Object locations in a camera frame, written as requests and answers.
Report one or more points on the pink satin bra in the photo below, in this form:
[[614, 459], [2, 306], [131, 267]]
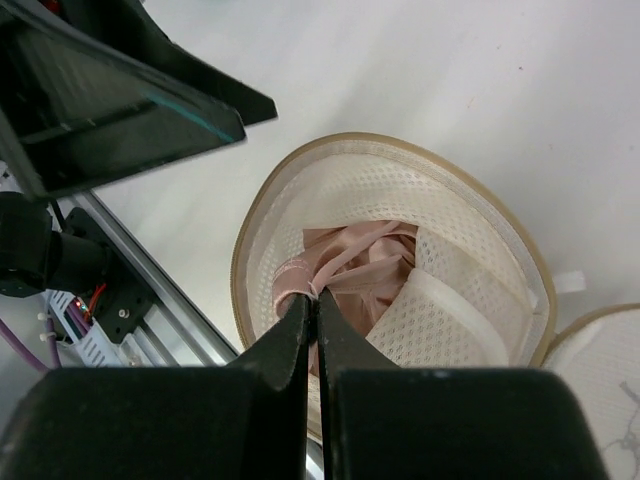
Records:
[[363, 266]]

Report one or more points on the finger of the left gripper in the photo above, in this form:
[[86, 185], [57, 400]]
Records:
[[153, 47], [76, 113]]

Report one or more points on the white slotted cable duct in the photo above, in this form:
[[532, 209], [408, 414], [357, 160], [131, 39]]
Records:
[[87, 339]]

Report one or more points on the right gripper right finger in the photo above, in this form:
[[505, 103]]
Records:
[[381, 421]]

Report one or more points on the round mesh laundry bag glasses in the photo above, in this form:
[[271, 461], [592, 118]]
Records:
[[432, 269]]

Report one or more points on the aluminium rail front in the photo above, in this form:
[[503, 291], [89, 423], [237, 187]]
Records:
[[176, 332]]

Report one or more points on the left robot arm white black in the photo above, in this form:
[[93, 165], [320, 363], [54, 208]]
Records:
[[35, 257]]

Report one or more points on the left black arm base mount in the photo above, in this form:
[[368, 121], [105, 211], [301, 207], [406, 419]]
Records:
[[119, 295]]

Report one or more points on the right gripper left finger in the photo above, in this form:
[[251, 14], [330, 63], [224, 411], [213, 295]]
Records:
[[244, 420]]

